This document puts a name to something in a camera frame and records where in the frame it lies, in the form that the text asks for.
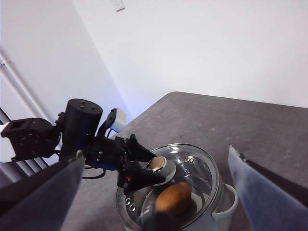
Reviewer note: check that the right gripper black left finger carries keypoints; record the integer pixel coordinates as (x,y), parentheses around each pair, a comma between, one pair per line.
(36,204)

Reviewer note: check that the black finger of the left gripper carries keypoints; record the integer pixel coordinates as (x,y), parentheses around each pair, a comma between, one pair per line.
(138,151)
(137,178)

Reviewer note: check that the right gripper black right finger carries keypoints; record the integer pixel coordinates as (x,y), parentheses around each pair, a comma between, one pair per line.
(269,199)

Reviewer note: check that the brown potato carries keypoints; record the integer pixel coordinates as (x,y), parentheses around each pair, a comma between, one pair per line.
(173,197)

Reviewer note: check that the glass lid with green knob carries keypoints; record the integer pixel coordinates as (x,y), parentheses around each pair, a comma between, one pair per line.
(197,168)

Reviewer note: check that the pale green electric steamer pot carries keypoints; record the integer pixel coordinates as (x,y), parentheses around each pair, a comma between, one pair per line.
(223,219)

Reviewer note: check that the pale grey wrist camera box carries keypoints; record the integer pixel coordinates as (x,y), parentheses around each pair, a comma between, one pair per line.
(120,119)

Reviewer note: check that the white wall pipe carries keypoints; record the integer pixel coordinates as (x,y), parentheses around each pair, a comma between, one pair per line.
(24,93)

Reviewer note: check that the white wall socket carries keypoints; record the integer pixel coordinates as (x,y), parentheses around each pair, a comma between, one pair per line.
(119,5)

